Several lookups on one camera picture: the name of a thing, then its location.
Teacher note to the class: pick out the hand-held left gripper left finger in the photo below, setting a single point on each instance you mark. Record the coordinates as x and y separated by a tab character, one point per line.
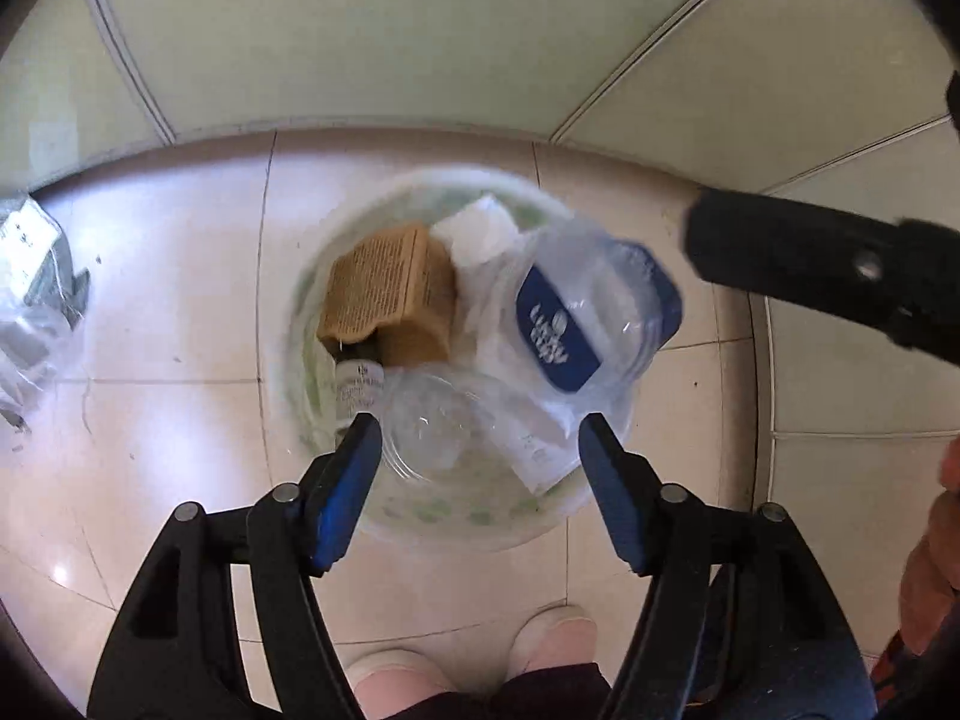
345	495

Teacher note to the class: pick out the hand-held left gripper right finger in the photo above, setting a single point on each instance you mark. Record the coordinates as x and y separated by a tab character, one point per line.
611	487

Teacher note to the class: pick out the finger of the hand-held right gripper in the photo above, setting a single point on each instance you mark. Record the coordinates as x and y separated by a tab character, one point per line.
787	247

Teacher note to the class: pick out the white plastic bucket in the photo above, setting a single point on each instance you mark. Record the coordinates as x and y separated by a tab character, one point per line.
450	525

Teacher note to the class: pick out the small bottle with white label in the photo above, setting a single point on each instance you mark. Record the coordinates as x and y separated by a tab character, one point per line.
358	386

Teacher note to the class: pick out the clear plastic cup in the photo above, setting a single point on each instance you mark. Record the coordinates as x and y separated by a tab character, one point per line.
435	427

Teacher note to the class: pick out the clear container with blue label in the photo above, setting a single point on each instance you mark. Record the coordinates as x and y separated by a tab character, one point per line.
555	330

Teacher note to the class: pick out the brown cardboard box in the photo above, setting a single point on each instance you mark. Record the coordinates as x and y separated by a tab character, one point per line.
390	277

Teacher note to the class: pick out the person's right hand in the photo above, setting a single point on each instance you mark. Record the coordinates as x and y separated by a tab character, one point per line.
934	570

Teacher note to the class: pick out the white paper slip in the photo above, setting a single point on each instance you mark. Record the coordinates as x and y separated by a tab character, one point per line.
536	457

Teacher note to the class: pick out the person's right pink slipper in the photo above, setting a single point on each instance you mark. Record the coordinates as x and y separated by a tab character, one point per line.
551	641

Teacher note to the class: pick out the person's pink slipper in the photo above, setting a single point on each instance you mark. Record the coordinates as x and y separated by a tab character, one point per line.
551	641
397	682

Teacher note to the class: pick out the person's left pink slipper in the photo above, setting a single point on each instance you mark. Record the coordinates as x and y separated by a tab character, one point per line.
397	682

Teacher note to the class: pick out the person's right leg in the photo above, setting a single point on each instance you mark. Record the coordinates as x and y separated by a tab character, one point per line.
555	694

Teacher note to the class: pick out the clear plastic bag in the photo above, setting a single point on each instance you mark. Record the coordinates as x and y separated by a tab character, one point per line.
30	360

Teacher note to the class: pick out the grey-green package with white label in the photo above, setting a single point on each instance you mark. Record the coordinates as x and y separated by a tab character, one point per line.
30	240

